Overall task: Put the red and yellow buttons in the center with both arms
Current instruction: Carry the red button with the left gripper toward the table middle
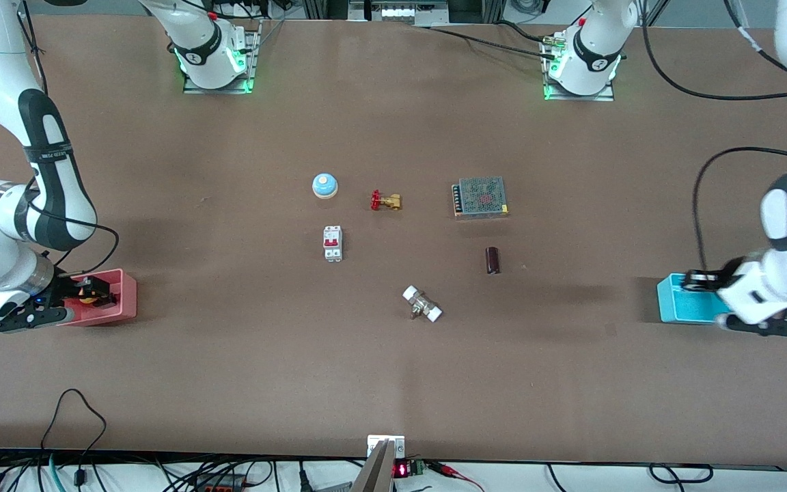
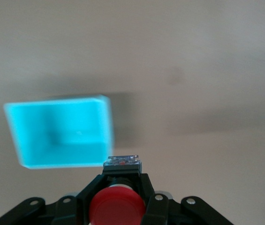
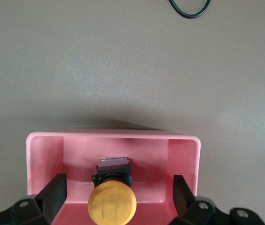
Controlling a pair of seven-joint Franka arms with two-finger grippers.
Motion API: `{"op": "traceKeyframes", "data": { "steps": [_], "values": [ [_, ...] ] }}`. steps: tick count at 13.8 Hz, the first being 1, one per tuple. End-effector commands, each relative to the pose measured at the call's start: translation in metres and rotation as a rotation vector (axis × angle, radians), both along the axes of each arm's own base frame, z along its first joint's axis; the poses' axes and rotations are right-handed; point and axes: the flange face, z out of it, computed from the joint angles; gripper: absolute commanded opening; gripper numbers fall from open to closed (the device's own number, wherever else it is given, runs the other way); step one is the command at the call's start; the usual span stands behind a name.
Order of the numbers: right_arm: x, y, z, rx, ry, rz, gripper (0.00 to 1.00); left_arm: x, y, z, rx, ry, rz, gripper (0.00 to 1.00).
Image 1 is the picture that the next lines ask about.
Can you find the pink plastic bin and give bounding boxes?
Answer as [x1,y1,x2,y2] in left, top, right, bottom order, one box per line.
[57,269,138,327]

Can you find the cyan plastic bin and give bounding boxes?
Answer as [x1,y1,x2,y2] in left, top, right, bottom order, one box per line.
[657,273,734,325]

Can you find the metal mesh power supply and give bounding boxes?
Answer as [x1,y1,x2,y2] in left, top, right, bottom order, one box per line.
[452,176,510,220]

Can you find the metal fitting white caps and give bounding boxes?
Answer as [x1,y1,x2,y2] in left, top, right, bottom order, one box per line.
[402,285,443,323]

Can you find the red clip lead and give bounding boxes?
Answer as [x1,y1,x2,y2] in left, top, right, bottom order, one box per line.
[432,463,484,492]

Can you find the black looped cable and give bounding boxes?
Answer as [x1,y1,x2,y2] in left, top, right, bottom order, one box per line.
[40,389,108,479]

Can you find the black hanging cable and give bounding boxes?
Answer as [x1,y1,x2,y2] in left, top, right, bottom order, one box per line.
[641,0,787,101]

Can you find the black coiled cable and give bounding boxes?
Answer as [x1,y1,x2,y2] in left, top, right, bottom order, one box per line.
[649,463,715,485]

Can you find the white circuit breaker red switch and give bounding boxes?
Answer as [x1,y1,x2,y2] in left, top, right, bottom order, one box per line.
[323,225,344,262]

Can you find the black base cable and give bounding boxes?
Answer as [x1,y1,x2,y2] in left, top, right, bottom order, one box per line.
[426,20,560,61]

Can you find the grey camera stand bar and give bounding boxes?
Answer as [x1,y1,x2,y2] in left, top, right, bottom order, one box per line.
[351,441,396,492]

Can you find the white bracket plate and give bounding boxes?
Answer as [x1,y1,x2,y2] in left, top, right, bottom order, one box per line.
[367,435,406,459]

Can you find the aluminium frame rail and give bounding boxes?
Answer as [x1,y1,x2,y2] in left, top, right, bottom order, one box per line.
[348,0,450,27]

